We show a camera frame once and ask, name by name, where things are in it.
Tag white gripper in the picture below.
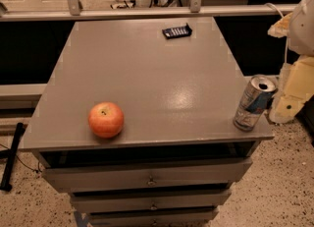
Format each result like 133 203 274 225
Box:
267 13 314 124

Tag dark blue snack bar wrapper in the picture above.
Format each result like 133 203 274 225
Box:
162 24 192 39

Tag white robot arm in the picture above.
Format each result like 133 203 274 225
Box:
268 0 314 124

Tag red apple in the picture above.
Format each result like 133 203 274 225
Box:
88 102 124 139

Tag silver blue drink can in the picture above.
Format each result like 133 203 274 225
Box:
234 75 278 132

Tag top grey drawer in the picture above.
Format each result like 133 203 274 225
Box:
43 157 252 193

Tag grey drawer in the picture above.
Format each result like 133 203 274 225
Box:
43 157 252 193
71 189 231 213
88 207 218 227

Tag grey drawer cabinet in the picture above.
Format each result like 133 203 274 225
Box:
18 16 276 227

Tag middle grey drawer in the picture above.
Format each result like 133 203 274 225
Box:
71 189 231 213

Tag bottom grey drawer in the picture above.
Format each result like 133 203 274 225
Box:
88 207 218 227

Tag black stand leg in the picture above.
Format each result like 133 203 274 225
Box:
0 123 26 192

